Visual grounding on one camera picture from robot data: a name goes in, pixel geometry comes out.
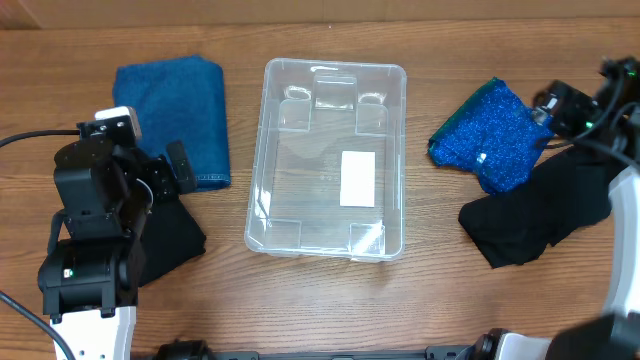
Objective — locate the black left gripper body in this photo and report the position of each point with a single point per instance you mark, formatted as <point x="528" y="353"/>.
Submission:
<point x="155" y="183"/>

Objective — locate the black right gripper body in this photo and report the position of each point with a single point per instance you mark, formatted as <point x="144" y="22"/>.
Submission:
<point x="570" y="117"/>

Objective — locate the black cloth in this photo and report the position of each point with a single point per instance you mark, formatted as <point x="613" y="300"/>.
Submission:
<point x="170" y="238"/>

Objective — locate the black garment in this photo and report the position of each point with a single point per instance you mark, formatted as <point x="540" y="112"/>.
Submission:
<point x="566" y="192"/>

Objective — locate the blue sequin garment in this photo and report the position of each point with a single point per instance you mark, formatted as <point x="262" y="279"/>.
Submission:
<point x="493" y="135"/>

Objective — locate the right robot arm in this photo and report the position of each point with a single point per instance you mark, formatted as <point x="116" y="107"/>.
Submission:
<point x="607" y="124"/>

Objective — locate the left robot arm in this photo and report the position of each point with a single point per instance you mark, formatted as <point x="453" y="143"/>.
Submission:
<point x="122" y="226"/>

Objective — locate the clear plastic container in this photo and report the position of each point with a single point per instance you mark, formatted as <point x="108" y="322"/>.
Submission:
<point x="312" y="111"/>

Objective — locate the white label in container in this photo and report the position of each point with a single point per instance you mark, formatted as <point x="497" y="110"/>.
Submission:
<point x="357" y="179"/>

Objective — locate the folded teal blue towel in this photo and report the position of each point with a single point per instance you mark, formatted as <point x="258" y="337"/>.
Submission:
<point x="181" y="99"/>

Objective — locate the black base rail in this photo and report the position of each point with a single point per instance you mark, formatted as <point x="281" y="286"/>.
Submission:
<point x="199" y="350"/>

